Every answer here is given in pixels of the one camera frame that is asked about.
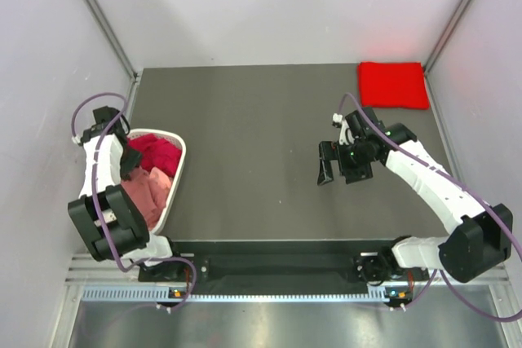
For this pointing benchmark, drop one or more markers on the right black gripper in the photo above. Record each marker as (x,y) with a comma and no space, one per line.
(329,151)

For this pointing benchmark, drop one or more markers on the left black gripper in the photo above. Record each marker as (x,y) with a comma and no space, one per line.
(133,161)

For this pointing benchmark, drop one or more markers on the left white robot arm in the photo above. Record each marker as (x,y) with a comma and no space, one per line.
(106,218)

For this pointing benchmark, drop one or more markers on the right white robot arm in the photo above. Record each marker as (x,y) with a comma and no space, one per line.
(474,242)

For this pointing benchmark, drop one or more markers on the crimson crumpled t shirt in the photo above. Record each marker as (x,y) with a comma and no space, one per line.
(157,153)

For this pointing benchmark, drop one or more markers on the white plastic laundry basket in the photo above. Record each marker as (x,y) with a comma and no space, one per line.
(178,142)

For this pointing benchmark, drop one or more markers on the light pink t shirt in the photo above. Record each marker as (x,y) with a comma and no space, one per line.
(149,192)

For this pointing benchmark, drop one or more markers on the folded red t shirt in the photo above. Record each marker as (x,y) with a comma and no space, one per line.
(392,85)

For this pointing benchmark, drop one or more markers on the grey slotted cable duct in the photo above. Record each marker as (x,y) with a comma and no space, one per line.
(170,295)

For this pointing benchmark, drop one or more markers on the left aluminium frame post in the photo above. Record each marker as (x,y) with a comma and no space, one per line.
(107,30)

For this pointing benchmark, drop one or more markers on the aluminium frame post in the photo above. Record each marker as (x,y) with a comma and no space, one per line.
(451,26)
(107,30)

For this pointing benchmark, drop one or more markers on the right aluminium frame post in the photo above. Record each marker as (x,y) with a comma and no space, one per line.
(451,26)

